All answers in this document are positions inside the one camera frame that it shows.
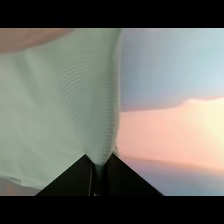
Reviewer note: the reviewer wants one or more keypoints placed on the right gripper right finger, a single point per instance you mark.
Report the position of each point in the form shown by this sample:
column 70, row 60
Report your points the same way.
column 126, row 181

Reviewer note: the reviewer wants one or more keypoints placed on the pale green shirt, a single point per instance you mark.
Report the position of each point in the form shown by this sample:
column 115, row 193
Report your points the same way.
column 56, row 106

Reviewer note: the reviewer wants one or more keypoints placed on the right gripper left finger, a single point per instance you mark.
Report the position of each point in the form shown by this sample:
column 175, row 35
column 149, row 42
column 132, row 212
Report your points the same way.
column 72, row 181

